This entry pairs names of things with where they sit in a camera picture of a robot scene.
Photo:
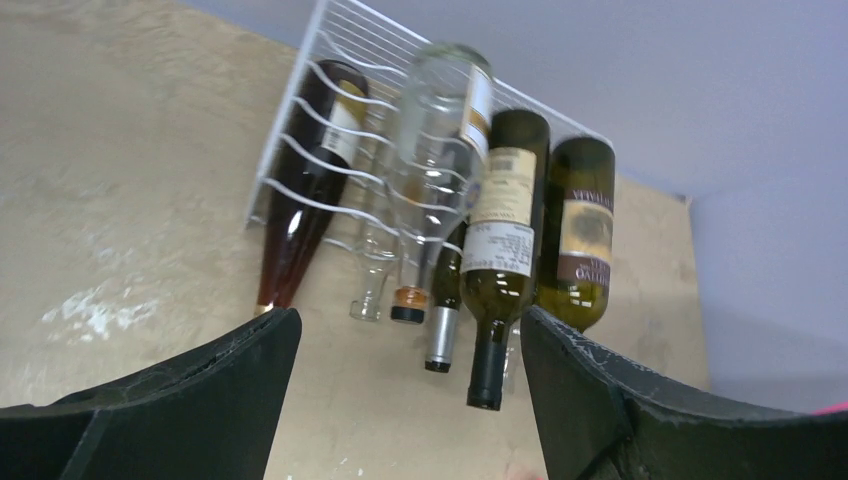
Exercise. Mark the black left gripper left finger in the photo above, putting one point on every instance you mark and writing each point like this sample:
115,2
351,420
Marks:
208,413

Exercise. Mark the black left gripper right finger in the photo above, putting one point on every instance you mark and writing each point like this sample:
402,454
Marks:
601,415

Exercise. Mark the green bottle brown label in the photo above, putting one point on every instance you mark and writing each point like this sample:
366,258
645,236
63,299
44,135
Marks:
576,254

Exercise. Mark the green bottle cream label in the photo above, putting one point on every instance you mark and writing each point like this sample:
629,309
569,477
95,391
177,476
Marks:
501,245

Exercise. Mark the green bottle silver cap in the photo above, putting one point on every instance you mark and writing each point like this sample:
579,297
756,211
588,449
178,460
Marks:
446,303

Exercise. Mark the small clear empty bottle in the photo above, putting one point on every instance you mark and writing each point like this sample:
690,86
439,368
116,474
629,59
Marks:
375,250

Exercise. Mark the pink-framed whiteboard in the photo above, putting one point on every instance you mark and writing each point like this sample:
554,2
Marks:
843,406

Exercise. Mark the white wire wine rack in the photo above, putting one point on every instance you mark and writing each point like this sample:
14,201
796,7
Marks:
330,134

